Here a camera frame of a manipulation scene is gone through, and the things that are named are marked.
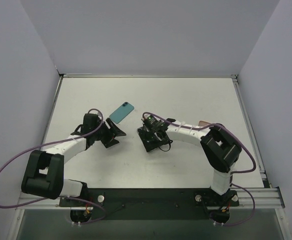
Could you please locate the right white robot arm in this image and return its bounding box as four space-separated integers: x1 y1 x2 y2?
137 115 242 196

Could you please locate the aluminium table frame rail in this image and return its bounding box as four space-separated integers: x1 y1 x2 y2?
21 77 283 221

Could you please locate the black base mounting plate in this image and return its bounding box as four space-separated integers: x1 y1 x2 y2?
59 188 240 220

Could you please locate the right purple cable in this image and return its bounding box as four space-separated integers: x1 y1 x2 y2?
142 112 257 227

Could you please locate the clear phone case black insert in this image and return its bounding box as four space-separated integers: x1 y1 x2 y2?
136 127 142 134

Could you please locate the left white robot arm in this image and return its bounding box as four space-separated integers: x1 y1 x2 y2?
21 113 127 206

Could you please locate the teal phone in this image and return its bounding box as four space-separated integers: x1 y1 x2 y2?
109 101 135 124

